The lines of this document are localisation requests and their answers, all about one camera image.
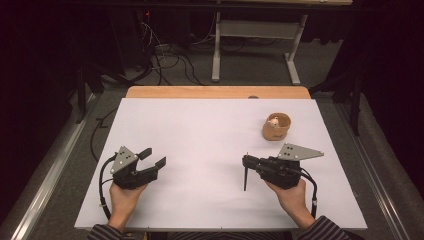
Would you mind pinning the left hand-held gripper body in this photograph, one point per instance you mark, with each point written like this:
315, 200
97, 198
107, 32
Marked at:
125, 158

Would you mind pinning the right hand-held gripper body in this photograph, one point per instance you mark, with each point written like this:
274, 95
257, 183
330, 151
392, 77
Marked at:
280, 171

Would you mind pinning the person's right hand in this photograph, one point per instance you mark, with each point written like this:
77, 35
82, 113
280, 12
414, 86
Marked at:
293, 200

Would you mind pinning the person's left hand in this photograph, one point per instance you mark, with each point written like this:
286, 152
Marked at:
123, 203

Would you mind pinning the tan pen holder with figurine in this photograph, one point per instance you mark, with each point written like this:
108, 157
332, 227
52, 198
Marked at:
276, 131

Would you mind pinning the black stand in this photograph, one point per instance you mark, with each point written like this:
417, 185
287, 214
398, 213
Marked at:
81, 90
356, 100

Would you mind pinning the metal floor rail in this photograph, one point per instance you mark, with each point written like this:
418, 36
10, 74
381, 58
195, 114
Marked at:
50, 173
373, 166

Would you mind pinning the light metal desk frame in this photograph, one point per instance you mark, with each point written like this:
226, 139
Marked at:
256, 29

